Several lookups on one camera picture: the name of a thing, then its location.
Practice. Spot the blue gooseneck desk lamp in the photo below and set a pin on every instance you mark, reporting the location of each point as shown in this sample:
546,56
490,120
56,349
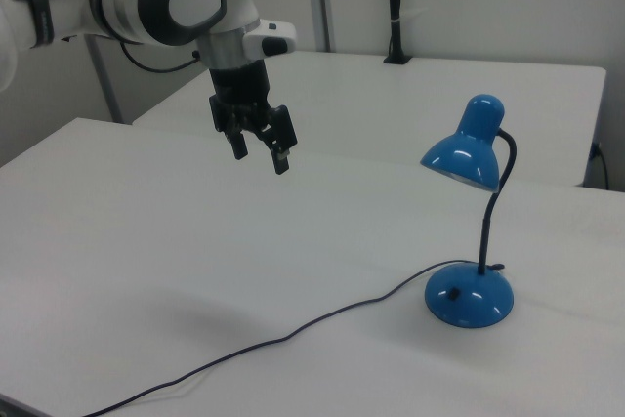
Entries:
469,295

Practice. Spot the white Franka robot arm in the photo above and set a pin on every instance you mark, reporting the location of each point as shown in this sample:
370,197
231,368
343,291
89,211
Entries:
195,2

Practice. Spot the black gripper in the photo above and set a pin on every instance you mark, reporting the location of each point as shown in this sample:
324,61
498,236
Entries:
239,82

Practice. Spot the white side table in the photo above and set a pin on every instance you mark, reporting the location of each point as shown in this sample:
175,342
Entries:
390,104

